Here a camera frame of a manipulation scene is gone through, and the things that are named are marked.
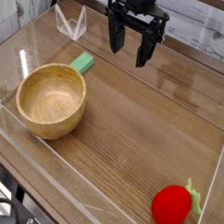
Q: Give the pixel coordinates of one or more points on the clear acrylic tray walls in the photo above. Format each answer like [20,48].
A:
[143,129]

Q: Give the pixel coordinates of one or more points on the green rectangular block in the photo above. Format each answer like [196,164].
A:
[83,62]

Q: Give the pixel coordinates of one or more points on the wooden bowl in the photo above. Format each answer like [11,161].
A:
[51,100]

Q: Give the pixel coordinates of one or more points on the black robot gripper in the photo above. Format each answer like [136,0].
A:
[138,15]

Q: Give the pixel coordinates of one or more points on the clear acrylic corner bracket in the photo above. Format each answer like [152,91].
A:
[73,29]

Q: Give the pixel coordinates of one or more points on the red plush fruit green leaves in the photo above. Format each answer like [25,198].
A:
[172,204]

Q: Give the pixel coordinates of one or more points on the black table leg bracket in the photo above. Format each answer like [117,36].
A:
[24,217]

